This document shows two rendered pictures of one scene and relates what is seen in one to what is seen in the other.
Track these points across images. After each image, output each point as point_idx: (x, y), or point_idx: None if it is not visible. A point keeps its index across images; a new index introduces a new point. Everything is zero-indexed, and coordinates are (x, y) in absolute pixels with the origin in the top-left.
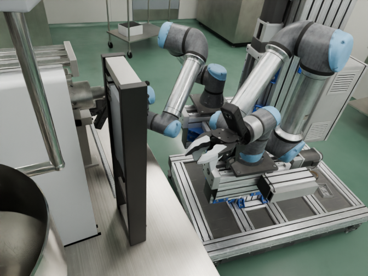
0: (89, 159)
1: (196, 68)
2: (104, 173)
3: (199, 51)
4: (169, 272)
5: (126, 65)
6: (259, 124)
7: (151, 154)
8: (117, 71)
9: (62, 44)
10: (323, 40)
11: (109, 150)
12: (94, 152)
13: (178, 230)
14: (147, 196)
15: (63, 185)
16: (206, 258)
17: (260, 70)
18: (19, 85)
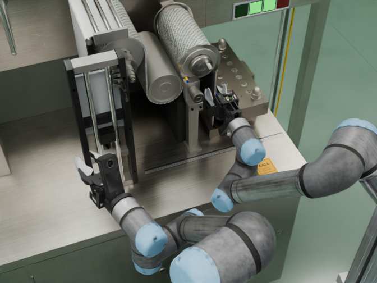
0: (188, 141)
1: (288, 184)
2: (177, 159)
3: (305, 172)
4: (59, 212)
5: (99, 60)
6: (120, 213)
7: (208, 199)
8: (90, 56)
9: (122, 26)
10: (195, 243)
11: (214, 160)
12: (210, 148)
13: (99, 221)
14: (143, 196)
15: None
16: (65, 242)
17: (214, 218)
18: (79, 25)
